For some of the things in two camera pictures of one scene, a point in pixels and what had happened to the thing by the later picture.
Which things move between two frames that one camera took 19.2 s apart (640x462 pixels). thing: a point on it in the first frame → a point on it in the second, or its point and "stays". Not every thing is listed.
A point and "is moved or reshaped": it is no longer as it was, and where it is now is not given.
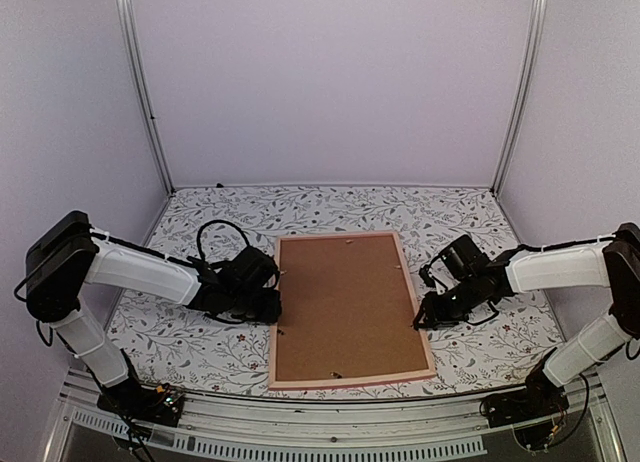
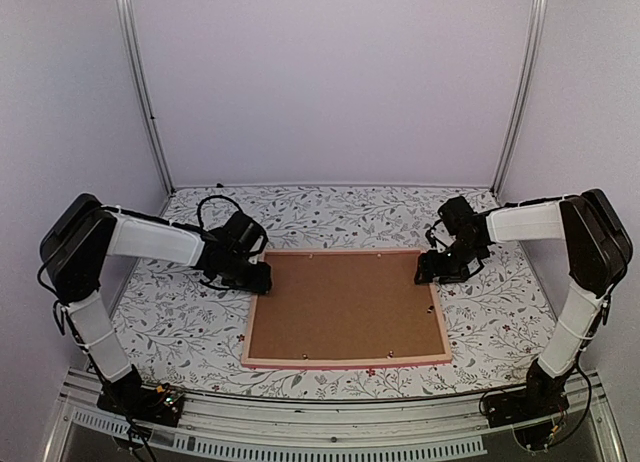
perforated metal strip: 282,448 stays
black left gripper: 272,313 → 259,285
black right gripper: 436,317 → 430,269
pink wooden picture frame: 290,384 is moved or reshaped
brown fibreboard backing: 345,308 is moved or reshaped
